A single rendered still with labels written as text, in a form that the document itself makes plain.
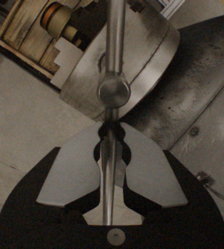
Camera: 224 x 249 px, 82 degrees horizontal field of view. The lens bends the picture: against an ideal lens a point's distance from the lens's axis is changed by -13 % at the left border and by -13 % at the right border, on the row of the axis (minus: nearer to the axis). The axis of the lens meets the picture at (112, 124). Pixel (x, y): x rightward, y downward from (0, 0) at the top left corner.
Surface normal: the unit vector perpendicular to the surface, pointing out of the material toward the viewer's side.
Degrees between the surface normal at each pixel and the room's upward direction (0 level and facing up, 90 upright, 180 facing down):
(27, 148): 0
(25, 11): 0
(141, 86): 6
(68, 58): 8
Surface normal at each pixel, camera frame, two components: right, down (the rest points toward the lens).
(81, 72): -0.14, 0.64
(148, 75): 0.13, 0.37
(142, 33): 0.29, 0.13
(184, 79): -0.61, -0.22
